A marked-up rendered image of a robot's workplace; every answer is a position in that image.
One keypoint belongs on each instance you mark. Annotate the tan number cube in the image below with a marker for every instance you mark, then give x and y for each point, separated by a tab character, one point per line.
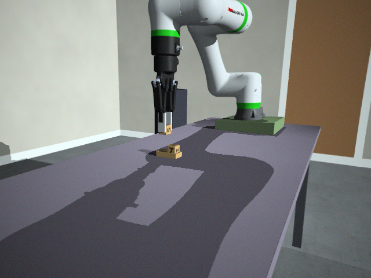
173	148
168	130

